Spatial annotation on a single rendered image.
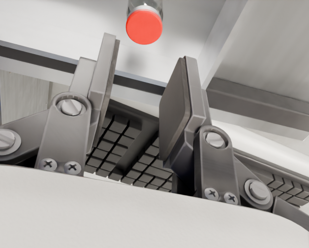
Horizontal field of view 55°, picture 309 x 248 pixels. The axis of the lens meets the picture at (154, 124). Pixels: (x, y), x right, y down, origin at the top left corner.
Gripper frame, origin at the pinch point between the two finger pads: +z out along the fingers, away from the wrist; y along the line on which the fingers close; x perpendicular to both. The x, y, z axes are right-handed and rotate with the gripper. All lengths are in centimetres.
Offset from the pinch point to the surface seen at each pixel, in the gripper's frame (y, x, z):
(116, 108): 1.0, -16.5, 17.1
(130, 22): -0.8, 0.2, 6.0
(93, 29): -3.0, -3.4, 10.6
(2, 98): -21, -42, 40
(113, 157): 2.4, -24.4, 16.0
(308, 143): 116, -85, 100
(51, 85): -22, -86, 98
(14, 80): -21, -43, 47
